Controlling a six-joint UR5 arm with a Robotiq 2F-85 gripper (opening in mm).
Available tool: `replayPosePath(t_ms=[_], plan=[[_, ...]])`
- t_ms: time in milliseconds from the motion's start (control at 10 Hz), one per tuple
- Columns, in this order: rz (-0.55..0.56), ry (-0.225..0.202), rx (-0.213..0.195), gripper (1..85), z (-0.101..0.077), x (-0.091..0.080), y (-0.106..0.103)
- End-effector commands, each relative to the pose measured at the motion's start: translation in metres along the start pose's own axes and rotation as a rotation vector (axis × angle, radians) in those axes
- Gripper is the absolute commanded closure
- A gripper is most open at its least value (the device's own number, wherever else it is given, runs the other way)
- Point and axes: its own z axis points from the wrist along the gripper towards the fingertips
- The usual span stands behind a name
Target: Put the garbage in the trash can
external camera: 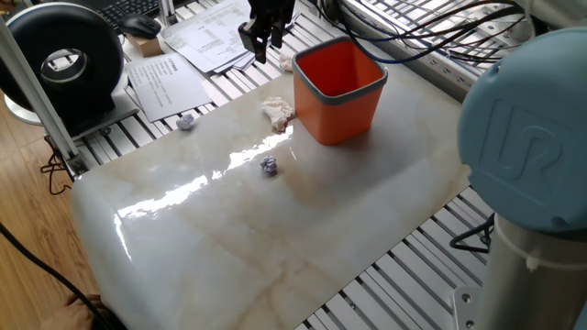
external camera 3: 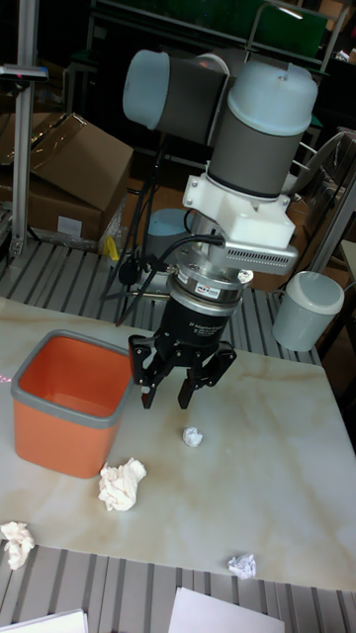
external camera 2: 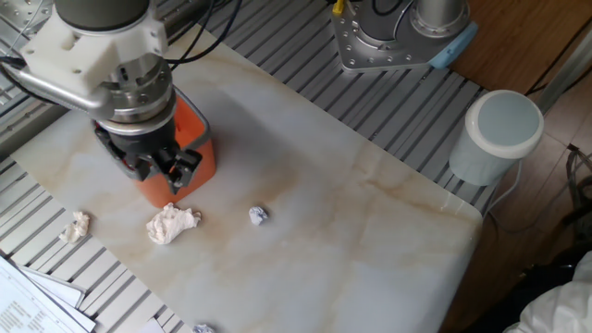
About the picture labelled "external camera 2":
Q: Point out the large white tissue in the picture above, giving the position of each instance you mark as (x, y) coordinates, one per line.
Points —
(168, 226)

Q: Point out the perforated metal plate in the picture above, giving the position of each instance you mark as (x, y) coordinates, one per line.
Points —
(23, 14)

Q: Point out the white cylindrical speaker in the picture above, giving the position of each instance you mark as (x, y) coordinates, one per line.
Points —
(495, 139)

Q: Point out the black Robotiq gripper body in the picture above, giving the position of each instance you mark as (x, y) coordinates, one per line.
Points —
(148, 139)

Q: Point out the orange trash can grey rim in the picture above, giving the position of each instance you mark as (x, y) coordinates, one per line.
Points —
(162, 194)

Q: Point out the stack of printed papers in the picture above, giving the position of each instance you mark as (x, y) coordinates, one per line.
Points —
(28, 310)

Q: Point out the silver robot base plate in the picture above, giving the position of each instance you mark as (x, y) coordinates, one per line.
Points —
(365, 55)

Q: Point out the white marble board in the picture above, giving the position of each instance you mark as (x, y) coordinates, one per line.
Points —
(324, 259)

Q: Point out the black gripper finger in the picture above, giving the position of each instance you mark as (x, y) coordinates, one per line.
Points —
(182, 168)
(115, 155)

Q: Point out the small white tissue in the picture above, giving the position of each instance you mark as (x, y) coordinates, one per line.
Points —
(75, 229)

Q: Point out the aluminium frame post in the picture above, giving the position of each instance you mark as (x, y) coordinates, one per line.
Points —
(564, 69)

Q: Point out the yellow connector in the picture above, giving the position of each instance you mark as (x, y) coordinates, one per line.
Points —
(339, 5)

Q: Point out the tiny crumpled paper ball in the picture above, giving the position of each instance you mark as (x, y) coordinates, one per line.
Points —
(258, 216)

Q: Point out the white cloth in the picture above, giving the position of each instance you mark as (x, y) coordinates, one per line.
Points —
(564, 305)

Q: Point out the single printed paper sheet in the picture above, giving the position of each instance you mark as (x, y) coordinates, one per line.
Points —
(150, 327)

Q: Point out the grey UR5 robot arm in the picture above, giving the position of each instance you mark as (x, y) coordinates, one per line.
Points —
(102, 11)

